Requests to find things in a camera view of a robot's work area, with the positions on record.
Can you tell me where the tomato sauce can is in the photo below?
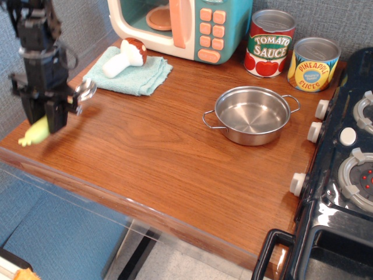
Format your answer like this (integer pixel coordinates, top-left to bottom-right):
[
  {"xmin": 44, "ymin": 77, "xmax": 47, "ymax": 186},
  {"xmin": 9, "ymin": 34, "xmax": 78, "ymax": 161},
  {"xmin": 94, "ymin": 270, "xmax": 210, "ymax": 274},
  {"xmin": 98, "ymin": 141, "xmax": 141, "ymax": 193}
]
[{"xmin": 244, "ymin": 9, "xmax": 296, "ymax": 78}]

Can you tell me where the orange object in tray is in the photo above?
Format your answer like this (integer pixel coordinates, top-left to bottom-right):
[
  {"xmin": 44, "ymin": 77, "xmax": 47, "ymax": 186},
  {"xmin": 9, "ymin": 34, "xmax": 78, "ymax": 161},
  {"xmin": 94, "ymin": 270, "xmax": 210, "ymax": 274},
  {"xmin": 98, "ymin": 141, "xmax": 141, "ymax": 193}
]
[{"xmin": 13, "ymin": 268, "xmax": 41, "ymax": 280}]

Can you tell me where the spoon with green handle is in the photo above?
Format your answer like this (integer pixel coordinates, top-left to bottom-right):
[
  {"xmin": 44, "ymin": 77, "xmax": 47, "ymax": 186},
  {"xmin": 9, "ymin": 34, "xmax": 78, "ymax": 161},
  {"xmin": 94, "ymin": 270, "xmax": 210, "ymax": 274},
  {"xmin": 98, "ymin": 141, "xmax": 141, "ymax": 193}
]
[{"xmin": 14, "ymin": 79, "xmax": 97, "ymax": 147}]

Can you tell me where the pineapple slices can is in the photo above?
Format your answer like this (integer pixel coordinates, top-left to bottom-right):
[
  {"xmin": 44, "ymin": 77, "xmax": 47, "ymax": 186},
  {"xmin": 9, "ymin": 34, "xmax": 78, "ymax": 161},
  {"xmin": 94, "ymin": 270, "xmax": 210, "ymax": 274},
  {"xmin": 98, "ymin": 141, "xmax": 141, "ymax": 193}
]
[{"xmin": 287, "ymin": 37, "xmax": 341, "ymax": 93}]

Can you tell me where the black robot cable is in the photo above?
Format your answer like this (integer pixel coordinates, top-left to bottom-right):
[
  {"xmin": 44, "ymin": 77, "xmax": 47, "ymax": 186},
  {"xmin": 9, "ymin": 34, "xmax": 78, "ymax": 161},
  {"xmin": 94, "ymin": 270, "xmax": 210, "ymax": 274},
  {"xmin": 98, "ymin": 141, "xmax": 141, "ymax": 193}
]
[{"xmin": 58, "ymin": 40, "xmax": 79, "ymax": 70}]

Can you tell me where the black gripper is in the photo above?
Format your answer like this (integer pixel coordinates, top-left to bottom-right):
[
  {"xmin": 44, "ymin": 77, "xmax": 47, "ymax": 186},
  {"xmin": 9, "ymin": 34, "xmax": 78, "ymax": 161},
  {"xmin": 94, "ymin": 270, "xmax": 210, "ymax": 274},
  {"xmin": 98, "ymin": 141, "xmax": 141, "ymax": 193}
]
[{"xmin": 9, "ymin": 48, "xmax": 69, "ymax": 134}]

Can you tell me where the toy microwave teal and cream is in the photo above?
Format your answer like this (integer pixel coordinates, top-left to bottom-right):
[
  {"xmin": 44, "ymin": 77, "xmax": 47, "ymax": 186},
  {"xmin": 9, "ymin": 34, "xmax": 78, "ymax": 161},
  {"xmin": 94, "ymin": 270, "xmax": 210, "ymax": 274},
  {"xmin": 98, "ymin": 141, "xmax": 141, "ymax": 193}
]
[{"xmin": 108, "ymin": 1, "xmax": 253, "ymax": 65}]

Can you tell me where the orange toy plate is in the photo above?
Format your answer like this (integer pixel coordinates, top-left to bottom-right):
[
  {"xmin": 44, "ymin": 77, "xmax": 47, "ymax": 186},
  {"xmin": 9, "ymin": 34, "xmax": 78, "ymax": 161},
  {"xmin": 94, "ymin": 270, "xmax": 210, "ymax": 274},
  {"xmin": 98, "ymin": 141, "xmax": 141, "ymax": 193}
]
[{"xmin": 146, "ymin": 6, "xmax": 172, "ymax": 31}]

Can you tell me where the small steel pot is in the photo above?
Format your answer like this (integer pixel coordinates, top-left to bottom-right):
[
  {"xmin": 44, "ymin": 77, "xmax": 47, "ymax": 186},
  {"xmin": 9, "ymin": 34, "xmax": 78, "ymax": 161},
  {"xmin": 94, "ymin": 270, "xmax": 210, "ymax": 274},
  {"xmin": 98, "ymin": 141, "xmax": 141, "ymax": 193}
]
[{"xmin": 202, "ymin": 86, "xmax": 301, "ymax": 146}]

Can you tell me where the black toy stove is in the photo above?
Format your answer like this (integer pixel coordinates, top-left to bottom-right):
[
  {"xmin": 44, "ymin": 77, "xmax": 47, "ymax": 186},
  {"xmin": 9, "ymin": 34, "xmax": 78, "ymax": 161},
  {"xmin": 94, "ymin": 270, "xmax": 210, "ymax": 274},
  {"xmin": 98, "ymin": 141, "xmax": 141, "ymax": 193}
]
[{"xmin": 252, "ymin": 47, "xmax": 372, "ymax": 279}]

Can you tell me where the light blue folded cloth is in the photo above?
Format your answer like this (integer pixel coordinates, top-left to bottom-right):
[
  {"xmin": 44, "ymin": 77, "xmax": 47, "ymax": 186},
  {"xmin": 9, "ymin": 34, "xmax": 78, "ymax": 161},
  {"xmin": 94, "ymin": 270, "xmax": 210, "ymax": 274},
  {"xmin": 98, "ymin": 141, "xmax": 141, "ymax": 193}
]
[{"xmin": 83, "ymin": 46, "xmax": 173, "ymax": 96}]

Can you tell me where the toy mushroom brown cap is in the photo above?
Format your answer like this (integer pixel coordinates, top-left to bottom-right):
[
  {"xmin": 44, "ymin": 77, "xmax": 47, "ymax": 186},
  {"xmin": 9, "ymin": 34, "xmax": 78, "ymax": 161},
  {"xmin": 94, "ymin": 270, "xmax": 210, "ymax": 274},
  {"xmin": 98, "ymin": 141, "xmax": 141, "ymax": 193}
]
[{"xmin": 101, "ymin": 37, "xmax": 148, "ymax": 79}]

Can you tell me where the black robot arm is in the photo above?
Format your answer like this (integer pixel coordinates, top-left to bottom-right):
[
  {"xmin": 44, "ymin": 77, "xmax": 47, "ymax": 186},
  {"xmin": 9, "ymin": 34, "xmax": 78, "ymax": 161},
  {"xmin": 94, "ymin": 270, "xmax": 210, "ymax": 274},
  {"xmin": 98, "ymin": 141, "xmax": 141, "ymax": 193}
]
[{"xmin": 1, "ymin": 1, "xmax": 78, "ymax": 134}]

